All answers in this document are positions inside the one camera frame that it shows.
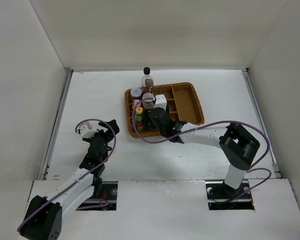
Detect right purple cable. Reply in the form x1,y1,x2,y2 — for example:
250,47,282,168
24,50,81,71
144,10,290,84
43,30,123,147
131,97,273,204

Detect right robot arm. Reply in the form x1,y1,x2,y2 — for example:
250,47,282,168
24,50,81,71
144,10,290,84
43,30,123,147
147,107,260,198

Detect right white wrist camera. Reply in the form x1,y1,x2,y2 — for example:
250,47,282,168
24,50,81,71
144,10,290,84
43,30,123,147
153,94,167,111

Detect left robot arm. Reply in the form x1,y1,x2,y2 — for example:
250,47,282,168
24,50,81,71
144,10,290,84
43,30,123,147
17,118,120,240

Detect tall dark sauce bottle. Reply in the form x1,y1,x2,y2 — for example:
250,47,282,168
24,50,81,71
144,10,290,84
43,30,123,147
141,67,154,94

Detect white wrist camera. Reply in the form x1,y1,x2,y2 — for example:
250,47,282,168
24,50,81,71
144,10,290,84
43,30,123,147
153,94,167,111
77,122,97,139

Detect pink-lid spice jar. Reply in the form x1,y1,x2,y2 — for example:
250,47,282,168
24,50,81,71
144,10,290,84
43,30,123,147
131,99,142,110

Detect green chili sauce bottle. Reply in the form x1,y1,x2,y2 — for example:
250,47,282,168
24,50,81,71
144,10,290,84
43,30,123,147
134,106,144,132

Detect brown wicker divided basket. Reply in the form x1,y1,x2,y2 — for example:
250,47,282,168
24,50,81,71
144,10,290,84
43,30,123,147
124,82,205,138

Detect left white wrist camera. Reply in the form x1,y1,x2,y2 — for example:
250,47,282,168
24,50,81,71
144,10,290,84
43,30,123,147
77,122,97,139

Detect blue label silver-lid jar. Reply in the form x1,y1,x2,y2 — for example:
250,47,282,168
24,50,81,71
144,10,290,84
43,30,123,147
142,92,155,110

